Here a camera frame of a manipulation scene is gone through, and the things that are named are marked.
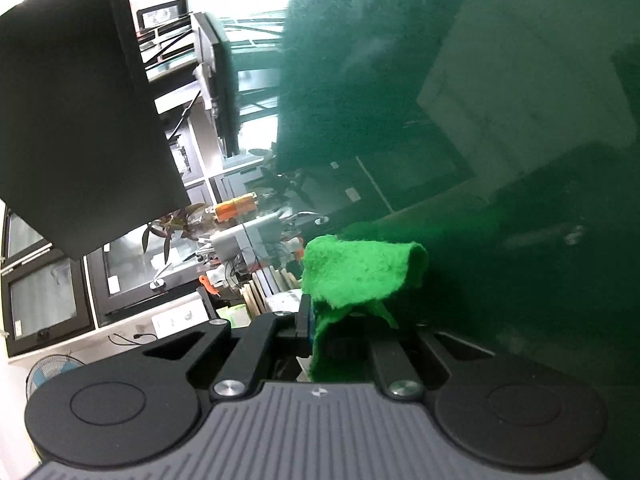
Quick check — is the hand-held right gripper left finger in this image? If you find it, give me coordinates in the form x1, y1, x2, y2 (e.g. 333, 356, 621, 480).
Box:
142, 294, 315, 403

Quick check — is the black cable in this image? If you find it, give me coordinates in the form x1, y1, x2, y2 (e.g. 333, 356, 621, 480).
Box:
111, 332, 156, 347

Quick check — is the large black board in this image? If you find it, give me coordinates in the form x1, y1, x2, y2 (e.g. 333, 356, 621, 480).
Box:
0, 0, 192, 262

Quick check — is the grey box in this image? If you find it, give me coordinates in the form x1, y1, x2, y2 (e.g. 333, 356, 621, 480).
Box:
212, 232, 246, 261

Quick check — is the orange bottle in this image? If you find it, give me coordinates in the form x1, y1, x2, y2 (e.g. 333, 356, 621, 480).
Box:
214, 194, 258, 223

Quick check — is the standing fan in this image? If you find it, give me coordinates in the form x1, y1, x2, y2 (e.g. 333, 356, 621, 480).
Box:
26, 354, 83, 401

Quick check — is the black framed window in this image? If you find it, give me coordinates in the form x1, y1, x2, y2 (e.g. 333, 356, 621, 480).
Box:
0, 202, 96, 358
85, 225, 211, 328

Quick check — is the green tissue pack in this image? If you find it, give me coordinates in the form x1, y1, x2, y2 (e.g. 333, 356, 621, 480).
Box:
217, 305, 251, 328

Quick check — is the grey laptop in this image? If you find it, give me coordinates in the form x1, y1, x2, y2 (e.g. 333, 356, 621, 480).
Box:
191, 12, 242, 158

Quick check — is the green scouring pad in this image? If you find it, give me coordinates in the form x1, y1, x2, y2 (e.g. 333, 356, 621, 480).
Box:
301, 235, 429, 383

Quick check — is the potted plant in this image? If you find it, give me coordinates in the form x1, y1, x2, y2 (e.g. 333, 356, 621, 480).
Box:
141, 203, 208, 266

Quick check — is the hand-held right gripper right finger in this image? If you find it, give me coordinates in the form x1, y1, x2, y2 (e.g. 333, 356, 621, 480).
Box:
367, 312, 497, 403

